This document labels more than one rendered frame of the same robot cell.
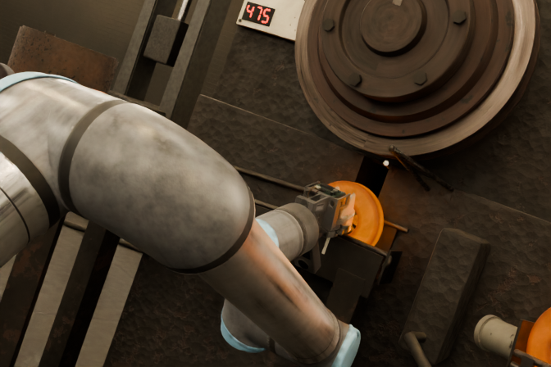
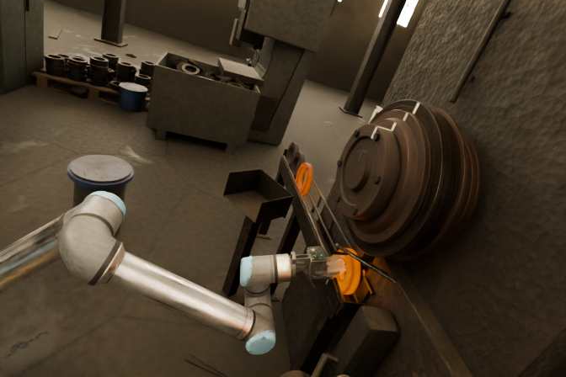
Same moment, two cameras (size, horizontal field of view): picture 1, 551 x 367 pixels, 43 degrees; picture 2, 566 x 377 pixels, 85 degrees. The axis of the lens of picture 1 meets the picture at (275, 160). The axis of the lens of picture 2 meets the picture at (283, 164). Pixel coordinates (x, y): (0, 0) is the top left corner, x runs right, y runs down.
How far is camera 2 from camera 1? 0.96 m
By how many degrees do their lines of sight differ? 49
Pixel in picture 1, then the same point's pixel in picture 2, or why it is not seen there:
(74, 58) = not seen: hidden behind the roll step
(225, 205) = (81, 266)
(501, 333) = not seen: outside the picture
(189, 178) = (69, 252)
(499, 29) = (413, 191)
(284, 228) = (261, 267)
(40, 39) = not seen: hidden behind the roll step
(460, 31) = (376, 188)
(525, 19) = (432, 188)
